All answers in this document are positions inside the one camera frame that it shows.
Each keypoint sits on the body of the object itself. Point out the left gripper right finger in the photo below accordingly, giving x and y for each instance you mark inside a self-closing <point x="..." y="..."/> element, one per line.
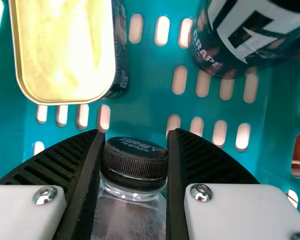
<point x="202" y="165"/>

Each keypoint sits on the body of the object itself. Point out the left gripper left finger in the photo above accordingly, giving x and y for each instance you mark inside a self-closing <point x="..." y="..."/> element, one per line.
<point x="40" y="175"/>

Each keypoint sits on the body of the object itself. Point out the dark coffee bottle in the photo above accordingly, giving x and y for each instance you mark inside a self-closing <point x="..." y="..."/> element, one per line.
<point x="135" y="160"/>

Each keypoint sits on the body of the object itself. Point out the teal shopping basket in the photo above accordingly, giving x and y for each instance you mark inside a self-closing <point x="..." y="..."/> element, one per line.
<point x="150" y="100"/>

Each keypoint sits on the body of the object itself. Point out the rectangular tin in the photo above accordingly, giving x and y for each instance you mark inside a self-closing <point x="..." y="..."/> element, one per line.
<point x="65" y="50"/>

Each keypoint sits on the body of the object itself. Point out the can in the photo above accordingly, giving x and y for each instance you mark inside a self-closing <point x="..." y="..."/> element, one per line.
<point x="240" y="37"/>

